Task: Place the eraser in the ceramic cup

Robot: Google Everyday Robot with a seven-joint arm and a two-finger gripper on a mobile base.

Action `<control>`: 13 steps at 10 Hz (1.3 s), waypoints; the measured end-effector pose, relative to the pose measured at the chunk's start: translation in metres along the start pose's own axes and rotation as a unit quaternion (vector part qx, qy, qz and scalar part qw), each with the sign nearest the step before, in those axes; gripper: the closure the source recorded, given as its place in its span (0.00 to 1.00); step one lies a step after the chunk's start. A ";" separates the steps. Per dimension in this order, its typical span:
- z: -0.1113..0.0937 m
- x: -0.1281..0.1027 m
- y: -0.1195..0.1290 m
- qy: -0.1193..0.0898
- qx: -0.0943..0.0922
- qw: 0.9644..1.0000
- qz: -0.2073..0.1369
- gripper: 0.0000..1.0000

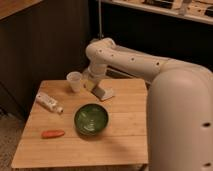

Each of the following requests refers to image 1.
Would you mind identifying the wooden table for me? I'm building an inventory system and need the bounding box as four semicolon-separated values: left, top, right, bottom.
10;78;149;170

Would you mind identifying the wooden cabinet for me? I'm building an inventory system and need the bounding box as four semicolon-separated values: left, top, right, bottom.
0;0;42;20

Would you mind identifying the metal pole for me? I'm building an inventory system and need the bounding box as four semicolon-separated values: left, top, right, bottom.
98;0;103;39

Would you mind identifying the white plastic bottle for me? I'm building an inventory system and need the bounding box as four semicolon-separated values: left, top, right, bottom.
36;92;63;114

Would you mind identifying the white shelf with items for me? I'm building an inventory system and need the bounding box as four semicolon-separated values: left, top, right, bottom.
101;0;213;25

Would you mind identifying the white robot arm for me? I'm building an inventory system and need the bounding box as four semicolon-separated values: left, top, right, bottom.
85;38;213;171

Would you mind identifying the orange carrot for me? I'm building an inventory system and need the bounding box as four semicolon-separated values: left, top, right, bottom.
41;130;65;139

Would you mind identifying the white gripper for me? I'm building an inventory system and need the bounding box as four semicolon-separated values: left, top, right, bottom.
83;68;106;95

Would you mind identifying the green ceramic bowl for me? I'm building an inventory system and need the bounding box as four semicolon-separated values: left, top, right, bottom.
74;103;109;136

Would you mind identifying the white ceramic cup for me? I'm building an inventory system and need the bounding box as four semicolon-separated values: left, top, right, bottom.
66;71;82;92

